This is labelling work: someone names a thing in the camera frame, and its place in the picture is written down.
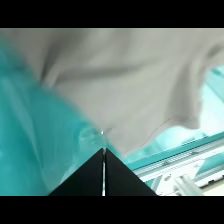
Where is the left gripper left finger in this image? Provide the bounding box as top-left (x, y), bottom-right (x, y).
top-left (48, 148), bottom-right (104, 197)

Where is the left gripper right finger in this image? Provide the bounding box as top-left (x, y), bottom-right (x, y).
top-left (104, 148), bottom-right (158, 197)

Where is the grey T-shirt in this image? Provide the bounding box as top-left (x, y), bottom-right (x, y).
top-left (0, 27), bottom-right (224, 158)

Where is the silver frame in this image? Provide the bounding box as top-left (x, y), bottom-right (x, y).
top-left (128, 131), bottom-right (224, 197)

